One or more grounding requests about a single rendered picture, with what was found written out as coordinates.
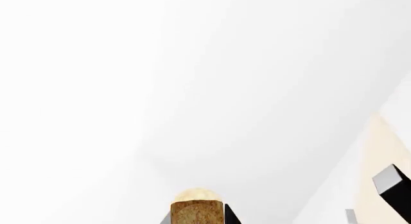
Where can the black metal wine rack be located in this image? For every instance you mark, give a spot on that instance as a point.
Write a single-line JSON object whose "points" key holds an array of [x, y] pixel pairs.
{"points": [[397, 191]]}

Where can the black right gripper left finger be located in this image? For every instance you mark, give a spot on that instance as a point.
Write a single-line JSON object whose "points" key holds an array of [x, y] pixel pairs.
{"points": [[166, 220]]}

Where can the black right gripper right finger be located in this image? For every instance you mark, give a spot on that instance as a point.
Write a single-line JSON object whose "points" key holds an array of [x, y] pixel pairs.
{"points": [[231, 216]]}

